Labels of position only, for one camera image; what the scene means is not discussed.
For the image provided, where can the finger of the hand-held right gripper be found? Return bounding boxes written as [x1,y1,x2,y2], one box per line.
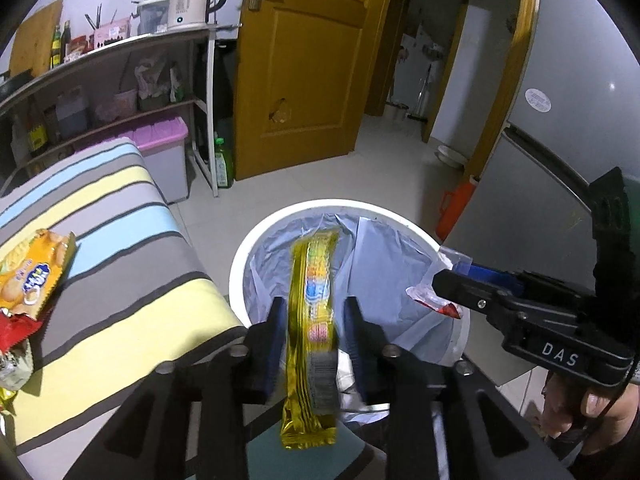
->
[432,269,512,332]
[469,262,527,294]

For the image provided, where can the white round trash bin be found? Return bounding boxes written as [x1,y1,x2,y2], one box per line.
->
[229,199,472,413]

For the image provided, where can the yellow snack wrapper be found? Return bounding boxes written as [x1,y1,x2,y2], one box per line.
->
[280,227,343,453]

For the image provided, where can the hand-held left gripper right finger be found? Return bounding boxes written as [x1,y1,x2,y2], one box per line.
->
[341,296,576,480]

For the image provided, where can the wooden cutting board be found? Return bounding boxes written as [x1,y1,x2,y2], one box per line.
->
[9,0,65,78]

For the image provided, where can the white basin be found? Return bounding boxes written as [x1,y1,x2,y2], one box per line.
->
[435,144,468,167]

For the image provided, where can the yellow wooden door frame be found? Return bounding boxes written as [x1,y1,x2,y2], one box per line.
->
[420,0,543,181]

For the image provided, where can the orange biscuit packet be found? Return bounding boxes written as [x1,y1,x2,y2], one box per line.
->
[0,228,77,321]

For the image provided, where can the storage box with pink lid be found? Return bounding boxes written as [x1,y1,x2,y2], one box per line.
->
[75,116,190,206]

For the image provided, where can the person's right forearm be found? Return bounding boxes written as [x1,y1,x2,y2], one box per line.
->
[570,410,640,480]

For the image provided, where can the pink food container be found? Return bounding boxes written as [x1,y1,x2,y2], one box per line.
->
[95,90,138,121]

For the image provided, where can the blue oil jug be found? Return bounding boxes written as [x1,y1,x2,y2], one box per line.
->
[55,87,90,136]

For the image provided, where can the white metal shelf rack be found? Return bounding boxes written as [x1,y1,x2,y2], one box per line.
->
[0,25,221,198]

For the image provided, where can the silver foil packet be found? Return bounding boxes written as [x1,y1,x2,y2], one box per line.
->
[0,342,33,391]

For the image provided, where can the clear sachet with red sauce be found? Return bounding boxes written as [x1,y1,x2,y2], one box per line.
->
[406,247,473,321]

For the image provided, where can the person's right hand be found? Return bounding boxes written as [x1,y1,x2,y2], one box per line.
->
[542,375,640,442]

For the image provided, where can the clear plastic bottle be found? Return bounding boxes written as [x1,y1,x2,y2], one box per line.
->
[10,115,28,161]

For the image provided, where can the clear plastic container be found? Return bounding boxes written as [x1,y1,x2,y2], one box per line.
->
[132,0,172,35]

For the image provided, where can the bottle with yellow label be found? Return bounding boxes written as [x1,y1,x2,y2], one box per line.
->
[27,105,48,156]

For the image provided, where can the green plastic bottle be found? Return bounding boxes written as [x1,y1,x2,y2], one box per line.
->
[214,132,235,190]

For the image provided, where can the orange jug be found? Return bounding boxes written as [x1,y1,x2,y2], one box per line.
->
[435,175,477,242]

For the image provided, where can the striped cloth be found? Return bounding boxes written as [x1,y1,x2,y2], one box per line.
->
[0,137,386,480]

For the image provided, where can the red snack wrapper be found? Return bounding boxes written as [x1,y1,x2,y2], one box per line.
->
[0,310,45,353]

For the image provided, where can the crumpled plastic bags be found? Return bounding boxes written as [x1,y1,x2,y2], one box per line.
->
[134,57,185,111]

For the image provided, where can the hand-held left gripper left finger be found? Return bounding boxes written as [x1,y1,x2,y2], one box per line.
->
[65,296,290,480]

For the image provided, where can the pink utensil box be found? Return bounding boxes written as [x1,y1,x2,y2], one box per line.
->
[89,17,132,48]

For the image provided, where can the grey bin liner bag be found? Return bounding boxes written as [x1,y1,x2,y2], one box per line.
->
[248,212,457,361]

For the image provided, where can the yellow wooden door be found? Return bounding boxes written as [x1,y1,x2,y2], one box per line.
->
[234,0,398,181]

